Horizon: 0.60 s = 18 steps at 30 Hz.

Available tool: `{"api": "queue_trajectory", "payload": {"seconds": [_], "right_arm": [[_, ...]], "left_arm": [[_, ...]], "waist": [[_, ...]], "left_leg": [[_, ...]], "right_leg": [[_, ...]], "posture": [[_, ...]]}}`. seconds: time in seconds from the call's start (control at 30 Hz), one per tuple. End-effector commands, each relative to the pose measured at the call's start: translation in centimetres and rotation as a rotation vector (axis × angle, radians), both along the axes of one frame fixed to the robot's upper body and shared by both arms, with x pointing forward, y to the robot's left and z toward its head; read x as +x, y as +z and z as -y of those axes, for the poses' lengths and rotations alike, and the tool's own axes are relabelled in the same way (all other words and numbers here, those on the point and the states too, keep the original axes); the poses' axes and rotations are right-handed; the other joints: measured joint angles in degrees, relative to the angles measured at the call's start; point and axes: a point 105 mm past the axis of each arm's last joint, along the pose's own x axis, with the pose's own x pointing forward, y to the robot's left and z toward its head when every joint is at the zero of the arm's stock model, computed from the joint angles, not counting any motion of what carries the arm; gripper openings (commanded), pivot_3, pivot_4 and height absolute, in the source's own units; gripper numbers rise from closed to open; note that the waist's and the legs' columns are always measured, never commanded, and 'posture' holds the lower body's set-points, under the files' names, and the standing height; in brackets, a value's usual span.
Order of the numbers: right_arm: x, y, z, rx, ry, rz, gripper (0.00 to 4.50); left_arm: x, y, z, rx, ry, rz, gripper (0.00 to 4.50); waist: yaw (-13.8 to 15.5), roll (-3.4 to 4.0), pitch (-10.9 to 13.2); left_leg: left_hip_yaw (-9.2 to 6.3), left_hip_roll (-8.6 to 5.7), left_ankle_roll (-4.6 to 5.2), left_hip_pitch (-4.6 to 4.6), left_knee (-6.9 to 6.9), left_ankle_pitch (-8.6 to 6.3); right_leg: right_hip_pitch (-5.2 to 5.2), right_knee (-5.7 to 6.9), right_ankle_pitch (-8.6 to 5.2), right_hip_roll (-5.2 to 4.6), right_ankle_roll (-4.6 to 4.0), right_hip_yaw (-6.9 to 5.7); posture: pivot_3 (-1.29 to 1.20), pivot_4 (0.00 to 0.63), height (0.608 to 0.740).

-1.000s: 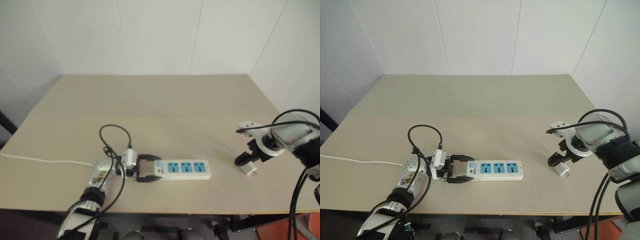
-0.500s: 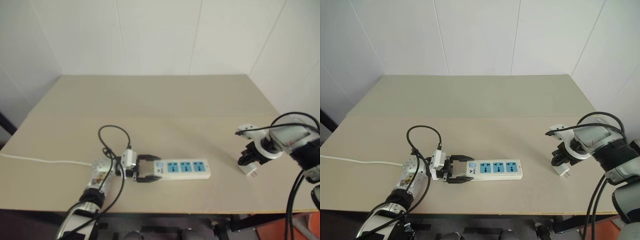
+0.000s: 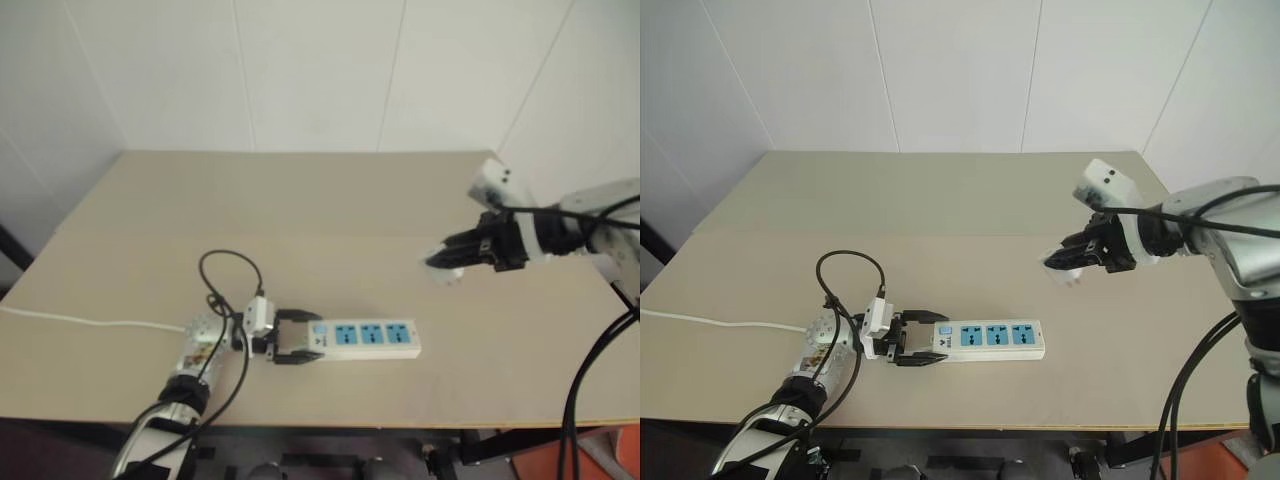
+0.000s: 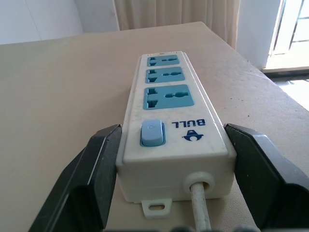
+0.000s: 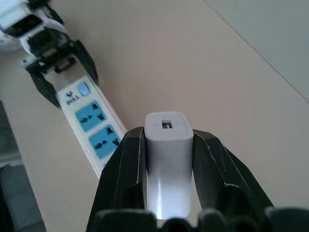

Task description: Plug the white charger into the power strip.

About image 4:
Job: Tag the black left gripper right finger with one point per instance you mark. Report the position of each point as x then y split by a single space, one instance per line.
268 178

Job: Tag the beige curtain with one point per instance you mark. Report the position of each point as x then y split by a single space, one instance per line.
178 14

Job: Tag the white blue-socket power strip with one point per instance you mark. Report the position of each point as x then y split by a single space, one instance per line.
169 135

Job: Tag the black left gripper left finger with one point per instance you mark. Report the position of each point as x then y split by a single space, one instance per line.
82 183

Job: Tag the bright window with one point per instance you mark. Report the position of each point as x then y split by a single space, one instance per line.
288 31

